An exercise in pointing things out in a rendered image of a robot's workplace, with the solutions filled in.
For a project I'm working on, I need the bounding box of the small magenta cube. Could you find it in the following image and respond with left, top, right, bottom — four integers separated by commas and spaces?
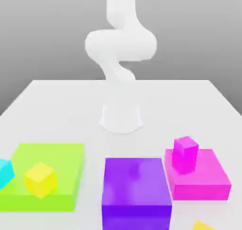
172, 136, 199, 175

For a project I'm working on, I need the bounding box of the small yellow cube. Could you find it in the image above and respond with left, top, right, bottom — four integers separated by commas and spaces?
23, 162, 58, 199

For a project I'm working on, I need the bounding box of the small cyan cube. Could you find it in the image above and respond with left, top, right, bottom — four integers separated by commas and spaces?
0, 158, 16, 190

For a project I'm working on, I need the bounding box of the small orange cube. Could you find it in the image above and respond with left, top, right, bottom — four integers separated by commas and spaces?
191, 220, 216, 230

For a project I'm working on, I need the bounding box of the large purple box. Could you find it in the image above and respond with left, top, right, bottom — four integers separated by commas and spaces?
101, 157, 173, 230

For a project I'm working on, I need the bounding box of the large green box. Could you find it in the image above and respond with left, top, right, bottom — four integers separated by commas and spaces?
0, 142, 85, 212

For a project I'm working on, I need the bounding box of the large magenta box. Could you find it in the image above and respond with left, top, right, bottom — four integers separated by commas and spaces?
164, 148, 232, 201

